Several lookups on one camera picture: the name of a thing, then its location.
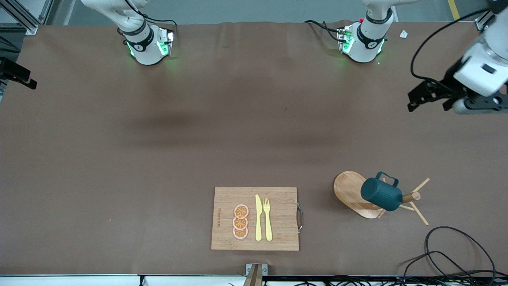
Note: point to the white table edge rail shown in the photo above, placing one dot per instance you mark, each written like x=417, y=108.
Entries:
x=79, y=281

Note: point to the yellow plastic knife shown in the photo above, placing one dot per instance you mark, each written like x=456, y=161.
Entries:
x=258, y=222

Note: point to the wooden cup rack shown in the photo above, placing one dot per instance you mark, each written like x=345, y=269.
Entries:
x=347, y=190

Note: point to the aluminium frame profile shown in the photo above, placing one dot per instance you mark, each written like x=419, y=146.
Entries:
x=29, y=28
x=480, y=24

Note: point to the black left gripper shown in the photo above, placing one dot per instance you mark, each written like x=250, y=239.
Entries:
x=447, y=84

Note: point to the yellow plastic fork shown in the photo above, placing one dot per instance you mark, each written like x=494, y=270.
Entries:
x=268, y=226

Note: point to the wooden cutting board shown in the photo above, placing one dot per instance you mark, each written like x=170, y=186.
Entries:
x=278, y=198

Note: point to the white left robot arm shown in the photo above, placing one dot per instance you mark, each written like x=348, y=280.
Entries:
x=367, y=47

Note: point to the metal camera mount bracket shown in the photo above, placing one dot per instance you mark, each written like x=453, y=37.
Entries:
x=256, y=274

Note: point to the dark green ribbed cup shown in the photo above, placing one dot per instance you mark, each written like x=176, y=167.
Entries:
x=381, y=194

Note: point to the small white paper scrap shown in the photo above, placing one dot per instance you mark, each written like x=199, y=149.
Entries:
x=403, y=34

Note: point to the toy orange slice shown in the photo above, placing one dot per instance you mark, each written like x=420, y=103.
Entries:
x=240, y=223
x=241, y=211
x=240, y=233

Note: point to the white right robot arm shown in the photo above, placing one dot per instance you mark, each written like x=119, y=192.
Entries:
x=145, y=47

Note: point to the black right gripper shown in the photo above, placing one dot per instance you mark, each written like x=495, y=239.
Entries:
x=16, y=72

